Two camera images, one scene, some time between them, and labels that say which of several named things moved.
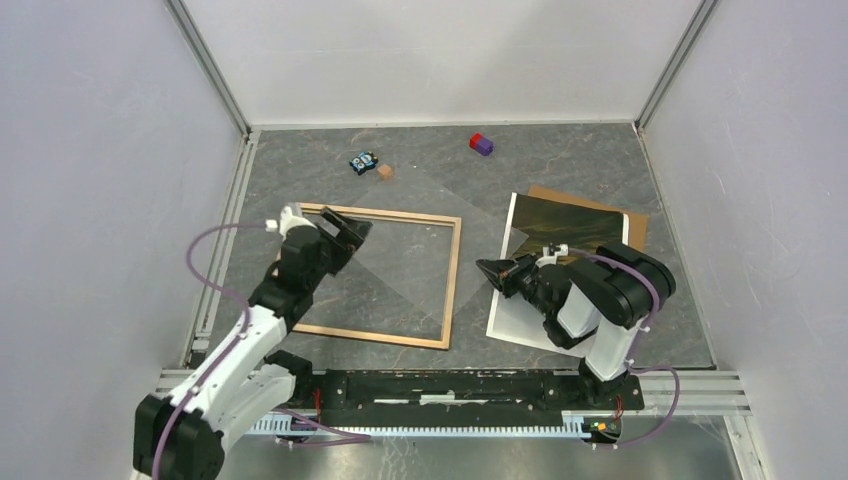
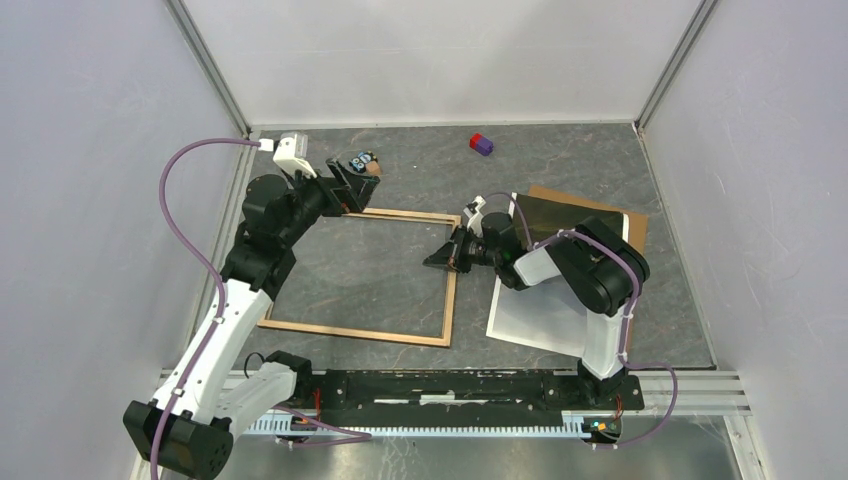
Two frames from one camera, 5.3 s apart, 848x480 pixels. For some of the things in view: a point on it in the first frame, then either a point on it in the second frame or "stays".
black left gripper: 350,235 to 353,194
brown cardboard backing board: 637,222 stays
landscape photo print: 533,225 stays
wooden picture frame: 453,220 stays
